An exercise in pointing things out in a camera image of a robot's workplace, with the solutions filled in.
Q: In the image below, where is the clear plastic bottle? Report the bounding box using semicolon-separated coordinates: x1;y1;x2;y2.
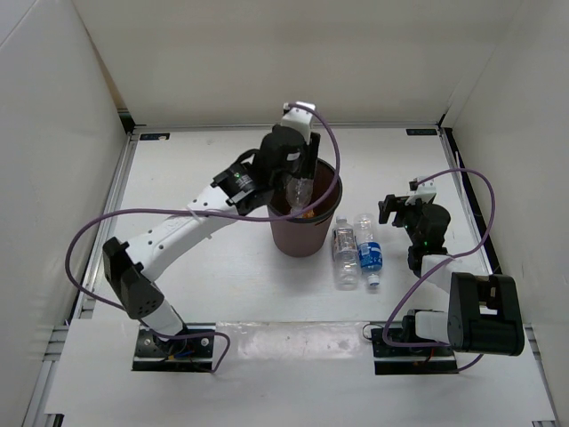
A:
285;178;314;214

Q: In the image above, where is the blue label plastic bottle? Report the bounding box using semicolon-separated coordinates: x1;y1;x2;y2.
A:
353;213;383;289

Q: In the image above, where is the clear labelled water bottle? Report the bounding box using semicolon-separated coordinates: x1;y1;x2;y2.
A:
332;215;360;290

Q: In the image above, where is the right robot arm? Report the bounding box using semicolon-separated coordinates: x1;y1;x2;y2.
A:
378;195;525;356

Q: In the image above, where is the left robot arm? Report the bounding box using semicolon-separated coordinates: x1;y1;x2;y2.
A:
103;125;320;356

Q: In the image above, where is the maroon plastic bin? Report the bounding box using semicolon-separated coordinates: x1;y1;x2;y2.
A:
267;159;343;257

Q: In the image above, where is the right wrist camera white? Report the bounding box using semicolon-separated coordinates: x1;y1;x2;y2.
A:
405;176;437;205

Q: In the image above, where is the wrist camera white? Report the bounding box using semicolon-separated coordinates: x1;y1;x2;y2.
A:
279;101;316;143
405;176;437;205

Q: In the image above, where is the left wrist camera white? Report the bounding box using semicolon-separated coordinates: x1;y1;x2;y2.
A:
279;101;316;143

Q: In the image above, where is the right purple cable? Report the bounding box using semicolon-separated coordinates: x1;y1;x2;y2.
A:
381;168;497;373

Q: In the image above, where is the purple cable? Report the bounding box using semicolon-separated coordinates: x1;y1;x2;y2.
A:
65;101;342;374
381;168;497;373

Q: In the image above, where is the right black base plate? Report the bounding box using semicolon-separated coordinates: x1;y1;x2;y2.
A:
367;324;458;375

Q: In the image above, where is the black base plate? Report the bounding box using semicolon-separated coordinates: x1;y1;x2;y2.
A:
367;324;458;375
132;324;215;373

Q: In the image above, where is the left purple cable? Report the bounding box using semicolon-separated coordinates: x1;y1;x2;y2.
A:
65;101;342;374

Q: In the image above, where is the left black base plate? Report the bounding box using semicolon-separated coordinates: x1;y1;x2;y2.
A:
132;324;215;373

